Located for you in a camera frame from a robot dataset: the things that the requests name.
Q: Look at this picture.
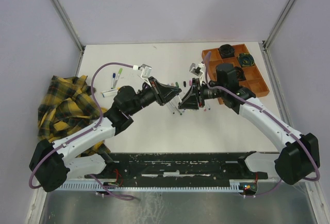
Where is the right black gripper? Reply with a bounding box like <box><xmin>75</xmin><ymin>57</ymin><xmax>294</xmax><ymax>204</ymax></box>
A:
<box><xmin>178</xmin><ymin>78</ymin><xmax>226</xmax><ymax>110</ymax></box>

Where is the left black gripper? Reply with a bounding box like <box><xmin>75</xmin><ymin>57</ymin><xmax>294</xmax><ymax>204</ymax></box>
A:
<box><xmin>128</xmin><ymin>76</ymin><xmax>182</xmax><ymax>115</ymax></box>

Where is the black marker pen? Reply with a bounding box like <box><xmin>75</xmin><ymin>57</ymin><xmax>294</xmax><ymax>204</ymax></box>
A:
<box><xmin>167</xmin><ymin>104</ymin><xmax>175</xmax><ymax>114</ymax></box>

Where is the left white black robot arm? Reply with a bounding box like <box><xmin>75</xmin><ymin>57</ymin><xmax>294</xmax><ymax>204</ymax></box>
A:
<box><xmin>29</xmin><ymin>77</ymin><xmax>181</xmax><ymax>192</ymax></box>

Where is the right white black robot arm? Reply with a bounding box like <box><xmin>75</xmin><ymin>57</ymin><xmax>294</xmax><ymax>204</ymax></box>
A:
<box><xmin>178</xmin><ymin>62</ymin><xmax>320</xmax><ymax>185</ymax></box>

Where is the black orange rolled sock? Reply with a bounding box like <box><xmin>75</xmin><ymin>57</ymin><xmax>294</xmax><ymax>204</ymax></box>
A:
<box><xmin>234</xmin><ymin>66</ymin><xmax>246</xmax><ymax>81</ymax></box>

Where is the black rolled sock top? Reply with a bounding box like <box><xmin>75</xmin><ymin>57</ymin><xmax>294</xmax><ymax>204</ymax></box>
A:
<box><xmin>218</xmin><ymin>44</ymin><xmax>235</xmax><ymax>59</ymax></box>

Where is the orange compartment tray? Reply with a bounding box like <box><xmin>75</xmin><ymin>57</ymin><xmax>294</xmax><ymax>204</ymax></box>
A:
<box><xmin>202</xmin><ymin>44</ymin><xmax>270</xmax><ymax>97</ymax></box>

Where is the green blue rolled sock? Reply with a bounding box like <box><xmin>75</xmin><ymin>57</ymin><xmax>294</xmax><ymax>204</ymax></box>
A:
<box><xmin>238</xmin><ymin>53</ymin><xmax>255</xmax><ymax>67</ymax></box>

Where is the yellow plaid cloth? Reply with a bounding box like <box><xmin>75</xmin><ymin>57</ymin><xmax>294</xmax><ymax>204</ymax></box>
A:
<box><xmin>37</xmin><ymin>75</ymin><xmax>100</xmax><ymax>143</ymax></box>

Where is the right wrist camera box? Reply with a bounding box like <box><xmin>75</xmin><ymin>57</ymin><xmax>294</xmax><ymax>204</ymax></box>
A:
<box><xmin>189</xmin><ymin>62</ymin><xmax>206</xmax><ymax>83</ymax></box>

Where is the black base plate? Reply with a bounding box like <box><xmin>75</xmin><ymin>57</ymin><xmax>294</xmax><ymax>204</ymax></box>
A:
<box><xmin>97</xmin><ymin>152</ymin><xmax>268</xmax><ymax>187</ymax></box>

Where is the white cable duct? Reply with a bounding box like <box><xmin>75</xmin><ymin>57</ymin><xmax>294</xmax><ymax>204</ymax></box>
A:
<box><xmin>58</xmin><ymin>180</ymin><xmax>256</xmax><ymax>193</ymax></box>

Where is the right aluminium frame post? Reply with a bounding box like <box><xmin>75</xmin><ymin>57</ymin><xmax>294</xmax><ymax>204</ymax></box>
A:
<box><xmin>263</xmin><ymin>0</ymin><xmax>297</xmax><ymax>50</ymax></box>

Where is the aluminium frame post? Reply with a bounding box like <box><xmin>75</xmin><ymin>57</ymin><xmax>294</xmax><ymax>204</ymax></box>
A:
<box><xmin>263</xmin><ymin>0</ymin><xmax>297</xmax><ymax>50</ymax></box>
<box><xmin>50</xmin><ymin>0</ymin><xmax>85</xmax><ymax>52</ymax></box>

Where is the left aluminium frame post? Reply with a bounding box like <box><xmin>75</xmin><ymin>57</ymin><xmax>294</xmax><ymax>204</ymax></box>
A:
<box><xmin>50</xmin><ymin>0</ymin><xmax>85</xmax><ymax>52</ymax></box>

